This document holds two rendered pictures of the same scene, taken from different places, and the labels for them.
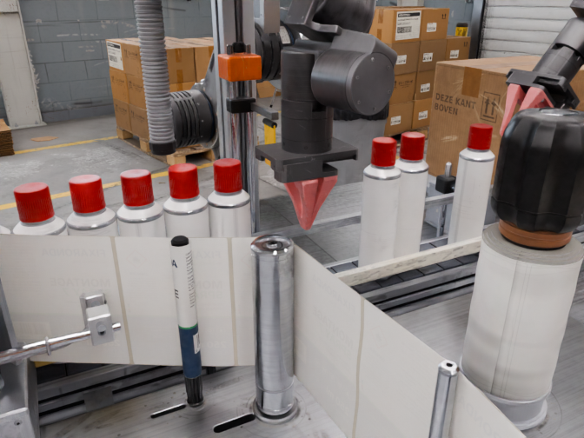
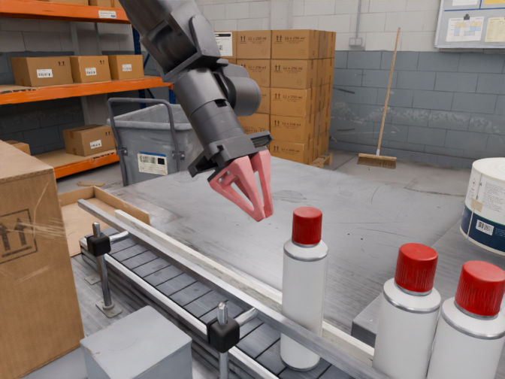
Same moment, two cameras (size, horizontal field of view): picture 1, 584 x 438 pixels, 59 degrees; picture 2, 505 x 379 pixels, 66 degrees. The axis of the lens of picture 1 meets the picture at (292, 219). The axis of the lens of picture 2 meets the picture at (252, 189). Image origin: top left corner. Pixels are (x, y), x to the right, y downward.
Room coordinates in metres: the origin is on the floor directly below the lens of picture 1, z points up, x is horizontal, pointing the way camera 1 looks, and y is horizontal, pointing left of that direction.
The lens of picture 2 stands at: (0.95, 0.07, 1.26)
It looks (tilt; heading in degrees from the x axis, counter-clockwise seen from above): 20 degrees down; 250
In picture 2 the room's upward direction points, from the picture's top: straight up
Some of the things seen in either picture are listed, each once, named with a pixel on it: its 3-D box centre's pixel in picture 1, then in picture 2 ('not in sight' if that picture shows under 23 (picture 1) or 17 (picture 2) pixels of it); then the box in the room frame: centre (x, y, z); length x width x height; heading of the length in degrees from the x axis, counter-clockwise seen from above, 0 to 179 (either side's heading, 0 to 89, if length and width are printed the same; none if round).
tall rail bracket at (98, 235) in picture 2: not in sight; (113, 262); (0.97, -0.55, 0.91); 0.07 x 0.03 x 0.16; 26
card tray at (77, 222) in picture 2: not in sight; (72, 219); (1.07, -0.92, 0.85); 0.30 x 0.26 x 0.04; 116
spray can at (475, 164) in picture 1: (471, 189); (303, 289); (0.76, -0.28, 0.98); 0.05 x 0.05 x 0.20
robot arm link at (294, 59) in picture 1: (311, 75); not in sight; (0.56, -0.02, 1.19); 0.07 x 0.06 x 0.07; 37
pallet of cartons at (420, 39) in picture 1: (394, 73); not in sight; (4.97, -0.96, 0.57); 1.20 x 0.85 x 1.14; 129
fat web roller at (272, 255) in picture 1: (273, 331); not in sight; (0.40, 0.02, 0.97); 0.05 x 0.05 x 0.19
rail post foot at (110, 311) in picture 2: not in sight; (108, 306); (0.99, -0.54, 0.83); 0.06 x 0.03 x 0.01; 114
